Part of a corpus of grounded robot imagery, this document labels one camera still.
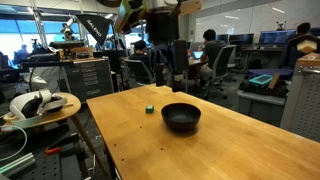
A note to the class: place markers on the medium computer monitor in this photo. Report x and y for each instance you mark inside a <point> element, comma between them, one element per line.
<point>241,39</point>

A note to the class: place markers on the dark office chair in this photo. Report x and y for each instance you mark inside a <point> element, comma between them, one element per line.
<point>140,71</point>

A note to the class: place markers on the blue fabric seat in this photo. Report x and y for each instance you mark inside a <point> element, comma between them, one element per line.
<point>266,72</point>

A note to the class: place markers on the small green block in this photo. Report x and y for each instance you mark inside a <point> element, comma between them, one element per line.
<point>149,109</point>

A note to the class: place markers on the black perforated breadboard table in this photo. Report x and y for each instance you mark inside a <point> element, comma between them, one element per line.
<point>43,166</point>

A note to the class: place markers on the yellow green wrist bracket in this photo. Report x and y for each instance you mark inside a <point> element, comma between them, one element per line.
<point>126,16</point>

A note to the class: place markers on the tan wrist camera box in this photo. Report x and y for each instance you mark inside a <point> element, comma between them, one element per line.
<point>190,6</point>

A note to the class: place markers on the round wooden stool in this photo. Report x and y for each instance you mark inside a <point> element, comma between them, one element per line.
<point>63,111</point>

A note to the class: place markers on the teal tray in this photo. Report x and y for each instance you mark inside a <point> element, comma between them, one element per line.
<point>260,81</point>

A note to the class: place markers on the black bowl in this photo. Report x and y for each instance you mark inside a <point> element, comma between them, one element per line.
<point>181,116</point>

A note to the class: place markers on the grey office chair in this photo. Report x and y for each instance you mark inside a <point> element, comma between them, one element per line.
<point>221,65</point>

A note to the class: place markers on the brown cardboard piece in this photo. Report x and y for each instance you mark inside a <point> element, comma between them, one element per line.
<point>273,81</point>

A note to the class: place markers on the grey plastic bin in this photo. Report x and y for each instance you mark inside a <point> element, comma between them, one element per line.
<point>261,106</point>

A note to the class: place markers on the open laptop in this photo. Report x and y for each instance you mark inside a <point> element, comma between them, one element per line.
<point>198,54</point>

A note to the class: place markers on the distant white black robot arm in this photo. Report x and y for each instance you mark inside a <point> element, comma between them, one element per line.
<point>67,31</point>

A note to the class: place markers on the black triangular flag white text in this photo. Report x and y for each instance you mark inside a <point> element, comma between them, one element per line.
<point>95,28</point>

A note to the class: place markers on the grey perforated tool cabinet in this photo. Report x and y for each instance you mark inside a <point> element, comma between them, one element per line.
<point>301,100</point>

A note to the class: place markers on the white VR headset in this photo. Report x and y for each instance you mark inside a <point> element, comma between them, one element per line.
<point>31,105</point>

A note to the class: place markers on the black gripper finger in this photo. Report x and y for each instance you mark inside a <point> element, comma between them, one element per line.
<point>180,65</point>
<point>160,76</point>

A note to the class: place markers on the aluminium extrusion bar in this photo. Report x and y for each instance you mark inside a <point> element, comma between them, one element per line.
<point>16,164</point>

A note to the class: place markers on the black and tan box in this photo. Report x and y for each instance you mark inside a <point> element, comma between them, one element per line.
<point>306,43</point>

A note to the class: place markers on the person with dark hair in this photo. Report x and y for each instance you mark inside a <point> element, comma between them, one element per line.
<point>303,28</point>

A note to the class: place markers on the distant person by window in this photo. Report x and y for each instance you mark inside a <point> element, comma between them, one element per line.
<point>22,51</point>

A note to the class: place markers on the dark grey drawer cabinet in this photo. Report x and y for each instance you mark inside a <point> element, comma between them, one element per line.
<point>88,78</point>

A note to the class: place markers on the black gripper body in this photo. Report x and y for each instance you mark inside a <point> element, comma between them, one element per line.
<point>162,26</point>

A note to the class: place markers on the wide computer monitor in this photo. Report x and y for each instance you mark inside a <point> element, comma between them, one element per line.
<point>276,36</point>

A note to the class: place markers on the seated person dark cap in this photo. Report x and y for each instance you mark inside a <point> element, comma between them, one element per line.
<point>139,53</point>

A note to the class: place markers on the black bag under tray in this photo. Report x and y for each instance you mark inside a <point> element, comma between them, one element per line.
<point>248,89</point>

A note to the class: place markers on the seated person grey shirt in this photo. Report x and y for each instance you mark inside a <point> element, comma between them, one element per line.
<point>211,50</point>

